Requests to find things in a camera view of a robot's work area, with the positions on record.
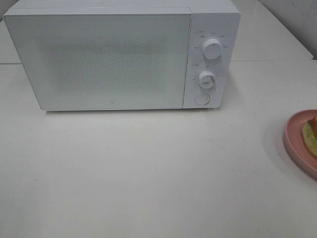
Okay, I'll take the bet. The pink round plate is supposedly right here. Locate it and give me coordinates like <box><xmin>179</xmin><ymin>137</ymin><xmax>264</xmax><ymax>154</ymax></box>
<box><xmin>283</xmin><ymin>109</ymin><xmax>317</xmax><ymax>180</ymax></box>

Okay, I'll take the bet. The white microwave oven body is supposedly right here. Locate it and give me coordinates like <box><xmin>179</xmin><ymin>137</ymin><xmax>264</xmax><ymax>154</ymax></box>
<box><xmin>3</xmin><ymin>0</ymin><xmax>241</xmax><ymax>109</ymax></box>

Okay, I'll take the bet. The round white door button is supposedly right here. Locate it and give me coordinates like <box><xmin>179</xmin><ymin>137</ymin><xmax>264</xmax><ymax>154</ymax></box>
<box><xmin>195</xmin><ymin>93</ymin><xmax>210</xmax><ymax>106</ymax></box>

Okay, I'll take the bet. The upper white power knob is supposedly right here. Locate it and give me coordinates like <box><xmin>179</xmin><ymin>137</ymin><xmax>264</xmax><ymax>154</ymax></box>
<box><xmin>201</xmin><ymin>36</ymin><xmax>223</xmax><ymax>60</ymax></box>

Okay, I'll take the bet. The white microwave door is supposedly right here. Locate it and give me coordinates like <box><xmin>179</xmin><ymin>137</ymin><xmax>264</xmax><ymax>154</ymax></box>
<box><xmin>4</xmin><ymin>7</ymin><xmax>191</xmax><ymax>111</ymax></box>

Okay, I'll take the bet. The white bread sandwich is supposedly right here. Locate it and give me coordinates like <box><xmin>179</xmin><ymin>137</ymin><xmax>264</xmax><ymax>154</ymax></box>
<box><xmin>302</xmin><ymin>116</ymin><xmax>317</xmax><ymax>157</ymax></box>

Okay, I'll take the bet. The lower white timer knob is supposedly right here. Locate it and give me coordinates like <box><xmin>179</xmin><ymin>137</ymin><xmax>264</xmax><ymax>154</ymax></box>
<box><xmin>198</xmin><ymin>70</ymin><xmax>217</xmax><ymax>90</ymax></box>

